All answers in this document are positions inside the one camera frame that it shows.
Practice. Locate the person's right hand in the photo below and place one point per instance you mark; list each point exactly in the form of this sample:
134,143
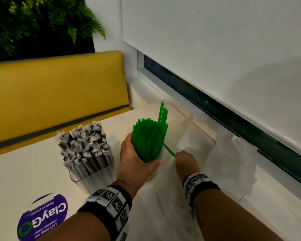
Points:
188,165

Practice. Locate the person's left hand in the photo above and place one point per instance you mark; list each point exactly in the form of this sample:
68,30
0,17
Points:
133,173

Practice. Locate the clear cup with colourful sticker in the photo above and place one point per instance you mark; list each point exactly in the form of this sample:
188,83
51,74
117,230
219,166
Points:
151,176

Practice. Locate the green straw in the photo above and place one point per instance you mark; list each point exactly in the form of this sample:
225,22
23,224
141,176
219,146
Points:
169,150

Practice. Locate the clear square plastic container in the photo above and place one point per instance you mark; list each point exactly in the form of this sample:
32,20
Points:
97,180

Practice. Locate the bunch of green straws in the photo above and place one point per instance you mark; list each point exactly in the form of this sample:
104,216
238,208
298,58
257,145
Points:
148,140

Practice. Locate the clear plastic bag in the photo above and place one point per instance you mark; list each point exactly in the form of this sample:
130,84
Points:
235,163
170,210

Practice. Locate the bundle of gray straws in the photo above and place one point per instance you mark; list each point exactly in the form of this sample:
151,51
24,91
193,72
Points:
85,145

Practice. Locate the person's right forearm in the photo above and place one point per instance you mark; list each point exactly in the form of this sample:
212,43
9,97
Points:
230,220

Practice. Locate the black marker band right wrist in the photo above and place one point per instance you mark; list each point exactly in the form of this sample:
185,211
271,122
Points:
203,185

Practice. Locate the purple round sticker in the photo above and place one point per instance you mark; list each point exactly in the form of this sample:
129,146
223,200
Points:
45,218

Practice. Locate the yellow bench backrest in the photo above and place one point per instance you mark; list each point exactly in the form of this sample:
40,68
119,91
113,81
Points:
52,97

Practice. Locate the white roller blind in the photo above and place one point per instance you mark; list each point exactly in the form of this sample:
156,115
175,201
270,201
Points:
228,47

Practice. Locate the black planter box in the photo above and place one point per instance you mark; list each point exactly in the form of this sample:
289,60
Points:
52,51

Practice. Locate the green fern plant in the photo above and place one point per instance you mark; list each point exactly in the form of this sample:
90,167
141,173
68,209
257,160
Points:
27,20

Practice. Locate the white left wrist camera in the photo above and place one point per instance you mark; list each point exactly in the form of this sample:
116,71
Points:
123,235

